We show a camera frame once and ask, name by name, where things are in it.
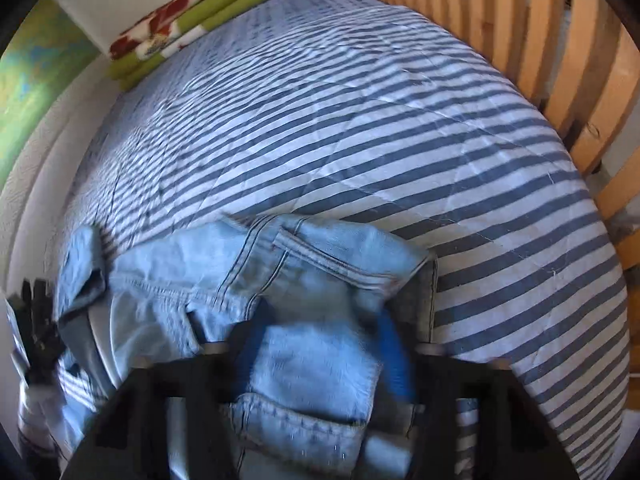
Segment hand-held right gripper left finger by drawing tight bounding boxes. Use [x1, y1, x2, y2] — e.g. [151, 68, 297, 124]
[60, 305, 275, 480]

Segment folded green red blankets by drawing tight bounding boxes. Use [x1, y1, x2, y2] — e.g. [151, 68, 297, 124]
[109, 0, 273, 61]

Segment blue white striped quilt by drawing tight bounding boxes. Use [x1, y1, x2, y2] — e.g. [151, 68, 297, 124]
[15, 0, 632, 480]

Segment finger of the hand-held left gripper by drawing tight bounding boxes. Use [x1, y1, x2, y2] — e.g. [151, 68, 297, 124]
[20, 279, 67, 386]

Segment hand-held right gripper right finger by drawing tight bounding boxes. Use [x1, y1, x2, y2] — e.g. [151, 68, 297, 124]
[374, 312, 581, 480]

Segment landscape wall tapestry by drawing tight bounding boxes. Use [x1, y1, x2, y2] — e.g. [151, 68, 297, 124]
[0, 0, 101, 191]

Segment wooden slatted bed rail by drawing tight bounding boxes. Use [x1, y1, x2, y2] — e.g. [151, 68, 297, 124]
[327, 0, 640, 271]

